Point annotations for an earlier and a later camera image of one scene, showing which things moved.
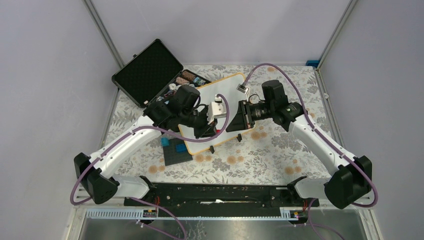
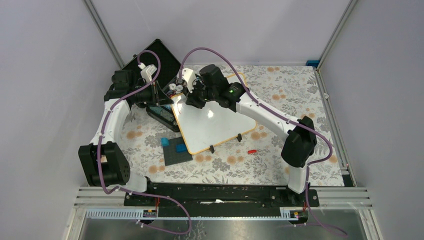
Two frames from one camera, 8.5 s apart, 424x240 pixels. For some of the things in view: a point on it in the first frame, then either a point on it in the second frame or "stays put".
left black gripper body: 200,123 to 154,94
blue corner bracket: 312,63 stays put
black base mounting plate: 221,199 stays put
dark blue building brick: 181,148 stays put
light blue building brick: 165,141 stays put
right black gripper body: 246,108 to 199,97
